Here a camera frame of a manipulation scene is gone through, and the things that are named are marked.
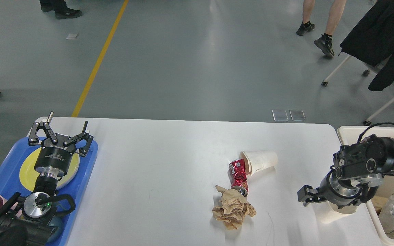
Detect blue plastic tray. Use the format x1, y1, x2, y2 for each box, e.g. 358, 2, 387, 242
0, 137, 98, 246

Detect brown paper bag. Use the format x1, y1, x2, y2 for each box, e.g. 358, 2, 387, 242
370, 196, 388, 215

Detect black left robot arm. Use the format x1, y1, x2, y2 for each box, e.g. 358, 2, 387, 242
0, 112, 94, 246

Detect person in white shorts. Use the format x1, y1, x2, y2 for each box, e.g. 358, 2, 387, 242
295, 0, 348, 58

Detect white paper cup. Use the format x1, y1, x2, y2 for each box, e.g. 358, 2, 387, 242
327, 201, 358, 216
239, 150, 278, 176

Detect yellow plastic plate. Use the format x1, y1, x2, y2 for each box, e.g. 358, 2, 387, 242
19, 149, 80, 192

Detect black jacket on chair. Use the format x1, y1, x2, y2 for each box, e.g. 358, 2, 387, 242
340, 0, 394, 92

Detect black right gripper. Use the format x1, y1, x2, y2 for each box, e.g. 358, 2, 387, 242
297, 170, 379, 209

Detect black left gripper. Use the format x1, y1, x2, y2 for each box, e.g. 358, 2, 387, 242
28, 111, 94, 178

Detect clear plastic piece on floor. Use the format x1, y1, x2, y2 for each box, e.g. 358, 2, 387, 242
272, 110, 289, 122

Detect walking person's legs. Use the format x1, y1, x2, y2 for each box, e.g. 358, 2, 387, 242
39, 0, 83, 19

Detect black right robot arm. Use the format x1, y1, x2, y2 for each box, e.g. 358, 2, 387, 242
297, 130, 394, 209

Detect crumpled brown paper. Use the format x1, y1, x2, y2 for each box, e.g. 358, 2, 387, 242
212, 185, 257, 230

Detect crushed red soda can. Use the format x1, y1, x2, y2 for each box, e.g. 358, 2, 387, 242
228, 159, 248, 197

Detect beige plastic bin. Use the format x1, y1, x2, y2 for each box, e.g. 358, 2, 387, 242
337, 126, 394, 246

